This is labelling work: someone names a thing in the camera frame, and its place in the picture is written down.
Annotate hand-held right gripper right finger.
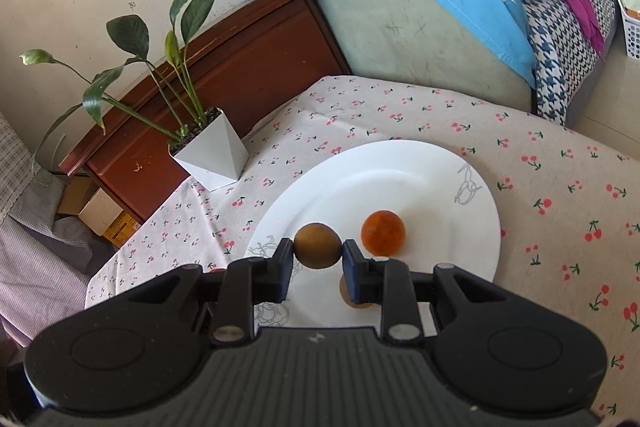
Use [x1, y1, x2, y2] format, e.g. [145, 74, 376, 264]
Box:
[342, 241, 481, 340]

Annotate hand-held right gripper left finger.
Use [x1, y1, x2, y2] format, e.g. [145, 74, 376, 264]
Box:
[165, 238, 296, 340]

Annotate brown round fruit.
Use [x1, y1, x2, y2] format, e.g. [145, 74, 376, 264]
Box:
[339, 274, 373, 309]
[293, 223, 343, 270]

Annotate orange tangerine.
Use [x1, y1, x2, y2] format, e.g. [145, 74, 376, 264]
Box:
[361, 210, 406, 257]

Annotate white plate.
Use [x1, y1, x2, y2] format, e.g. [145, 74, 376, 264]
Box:
[247, 140, 501, 328]

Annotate white faceted plant pot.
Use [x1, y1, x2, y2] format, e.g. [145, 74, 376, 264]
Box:
[168, 107, 249, 192]

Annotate yellow label box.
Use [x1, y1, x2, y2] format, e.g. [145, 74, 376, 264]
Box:
[102, 212, 142, 249]

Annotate open cardboard box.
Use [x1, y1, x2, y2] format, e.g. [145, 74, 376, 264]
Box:
[77, 188, 125, 235]

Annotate cherry print tablecloth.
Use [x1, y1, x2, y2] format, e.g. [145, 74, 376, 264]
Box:
[84, 75, 640, 423]

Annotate green sofa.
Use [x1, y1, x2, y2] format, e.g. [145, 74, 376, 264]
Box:
[315, 0, 533, 112]

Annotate grey purple cloth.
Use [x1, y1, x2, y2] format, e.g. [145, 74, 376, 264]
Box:
[0, 206, 119, 350]

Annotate green leafy plant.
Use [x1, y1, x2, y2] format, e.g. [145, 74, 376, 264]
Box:
[19, 0, 237, 186]

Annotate beige checked cloth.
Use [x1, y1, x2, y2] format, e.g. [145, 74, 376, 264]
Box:
[0, 112, 67, 224]

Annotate blue houndstooth blanket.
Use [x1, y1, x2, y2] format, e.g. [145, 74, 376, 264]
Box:
[522, 9, 601, 120]

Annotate white plastic basket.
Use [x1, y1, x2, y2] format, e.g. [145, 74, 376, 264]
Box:
[619, 0, 640, 60]

